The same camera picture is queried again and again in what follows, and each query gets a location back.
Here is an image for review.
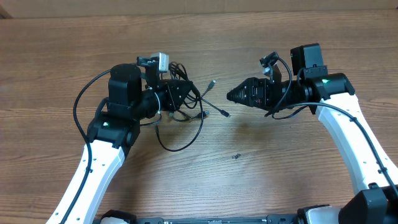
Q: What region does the thick black USB cable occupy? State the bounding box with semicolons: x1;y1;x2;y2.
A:
167;61;203;110

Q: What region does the thin black USB cable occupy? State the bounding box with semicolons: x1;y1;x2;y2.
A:
154;79;231;152

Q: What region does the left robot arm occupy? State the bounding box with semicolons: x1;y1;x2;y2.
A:
48;58;201;223

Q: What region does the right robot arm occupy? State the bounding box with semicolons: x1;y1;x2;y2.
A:
226;44;397;223

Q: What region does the small black debris piece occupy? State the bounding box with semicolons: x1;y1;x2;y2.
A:
232;154;241;159

